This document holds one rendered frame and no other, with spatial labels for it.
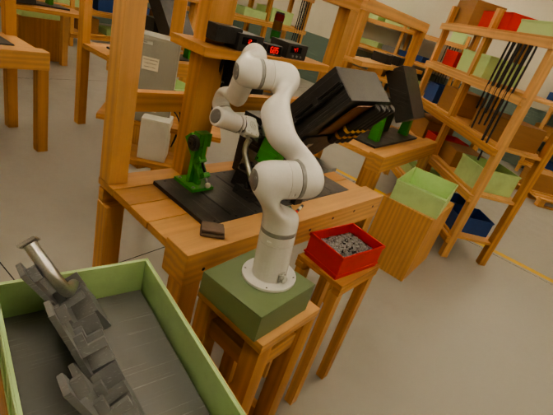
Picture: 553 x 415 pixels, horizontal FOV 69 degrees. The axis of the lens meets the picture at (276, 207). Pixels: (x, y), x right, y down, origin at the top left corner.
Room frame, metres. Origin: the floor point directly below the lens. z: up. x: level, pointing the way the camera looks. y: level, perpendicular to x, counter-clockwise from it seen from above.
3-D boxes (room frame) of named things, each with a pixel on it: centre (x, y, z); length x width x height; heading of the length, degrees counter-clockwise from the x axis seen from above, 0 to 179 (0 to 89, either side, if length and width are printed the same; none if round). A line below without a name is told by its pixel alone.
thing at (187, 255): (1.86, -0.13, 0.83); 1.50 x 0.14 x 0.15; 144
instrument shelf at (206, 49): (2.17, 0.31, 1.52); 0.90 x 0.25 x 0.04; 144
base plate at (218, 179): (2.02, 0.10, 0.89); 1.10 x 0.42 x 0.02; 144
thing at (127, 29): (2.20, 0.34, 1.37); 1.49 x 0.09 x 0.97; 144
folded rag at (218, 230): (1.41, 0.22, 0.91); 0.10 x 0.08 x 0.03; 104
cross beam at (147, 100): (2.24, 0.40, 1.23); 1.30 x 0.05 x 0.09; 144
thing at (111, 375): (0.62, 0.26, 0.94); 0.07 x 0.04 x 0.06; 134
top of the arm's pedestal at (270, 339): (1.17, -0.04, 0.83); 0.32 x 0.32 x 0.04; 56
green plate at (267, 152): (1.92, 0.09, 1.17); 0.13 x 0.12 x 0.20; 144
